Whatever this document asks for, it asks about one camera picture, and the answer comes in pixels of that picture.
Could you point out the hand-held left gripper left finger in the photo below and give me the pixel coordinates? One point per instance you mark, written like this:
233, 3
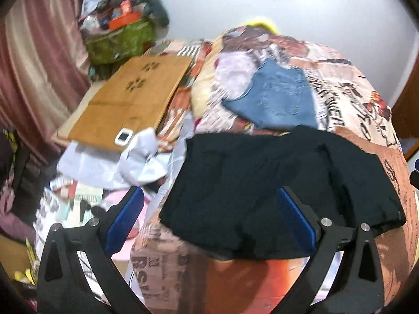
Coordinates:
126, 216

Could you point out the wooden folding board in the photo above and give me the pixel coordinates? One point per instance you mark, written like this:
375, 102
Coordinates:
131, 98

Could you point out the small white device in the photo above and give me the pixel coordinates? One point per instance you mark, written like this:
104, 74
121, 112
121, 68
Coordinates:
123, 136

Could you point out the white plastic bag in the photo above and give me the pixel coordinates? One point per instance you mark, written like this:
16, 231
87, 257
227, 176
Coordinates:
137, 166

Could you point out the black pants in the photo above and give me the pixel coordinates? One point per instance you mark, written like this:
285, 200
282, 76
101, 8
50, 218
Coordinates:
262, 176

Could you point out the blue jeans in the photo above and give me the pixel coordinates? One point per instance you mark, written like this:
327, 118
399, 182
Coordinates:
278, 95

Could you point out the grey plush pillow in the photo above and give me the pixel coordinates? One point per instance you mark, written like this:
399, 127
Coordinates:
157, 6

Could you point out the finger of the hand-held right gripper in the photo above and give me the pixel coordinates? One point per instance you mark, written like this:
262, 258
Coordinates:
415, 178

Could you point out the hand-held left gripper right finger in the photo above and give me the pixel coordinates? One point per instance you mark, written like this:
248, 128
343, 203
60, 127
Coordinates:
296, 216

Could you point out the yellow foam tube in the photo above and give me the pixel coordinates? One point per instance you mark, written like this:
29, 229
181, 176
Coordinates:
265, 24

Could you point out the green storage box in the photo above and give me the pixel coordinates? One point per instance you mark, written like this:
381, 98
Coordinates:
124, 44

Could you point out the striped pink curtain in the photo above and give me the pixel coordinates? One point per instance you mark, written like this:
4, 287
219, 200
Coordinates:
39, 55

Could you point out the orange box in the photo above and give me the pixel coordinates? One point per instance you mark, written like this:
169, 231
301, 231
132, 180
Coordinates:
122, 21

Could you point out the dark cloth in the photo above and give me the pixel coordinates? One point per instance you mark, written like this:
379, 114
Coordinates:
13, 183

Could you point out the pile of clothes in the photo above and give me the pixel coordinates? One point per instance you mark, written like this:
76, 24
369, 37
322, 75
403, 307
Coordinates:
98, 3

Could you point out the printed blanket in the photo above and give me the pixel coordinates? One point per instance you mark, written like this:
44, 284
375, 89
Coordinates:
356, 81

